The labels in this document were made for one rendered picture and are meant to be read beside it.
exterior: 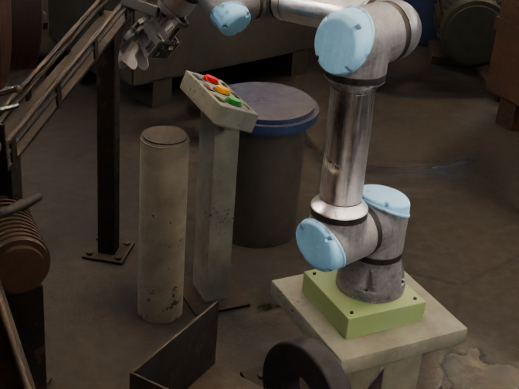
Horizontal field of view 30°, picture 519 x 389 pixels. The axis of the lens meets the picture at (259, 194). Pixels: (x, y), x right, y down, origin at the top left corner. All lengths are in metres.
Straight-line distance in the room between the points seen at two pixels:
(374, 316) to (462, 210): 1.29
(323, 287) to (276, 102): 0.86
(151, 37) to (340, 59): 0.56
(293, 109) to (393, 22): 1.03
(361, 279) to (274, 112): 0.83
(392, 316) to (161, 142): 0.69
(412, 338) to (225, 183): 0.68
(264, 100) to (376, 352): 1.04
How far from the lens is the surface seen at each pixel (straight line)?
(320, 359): 1.26
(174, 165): 2.34
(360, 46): 1.74
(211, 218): 2.52
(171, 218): 2.41
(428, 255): 3.00
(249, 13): 2.07
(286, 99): 2.86
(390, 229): 2.02
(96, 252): 2.86
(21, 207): 1.96
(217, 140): 2.42
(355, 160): 1.86
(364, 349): 2.05
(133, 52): 2.23
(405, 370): 2.23
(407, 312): 2.12
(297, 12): 2.06
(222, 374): 1.44
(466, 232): 3.17
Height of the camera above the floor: 1.50
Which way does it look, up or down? 28 degrees down
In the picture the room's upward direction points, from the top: 5 degrees clockwise
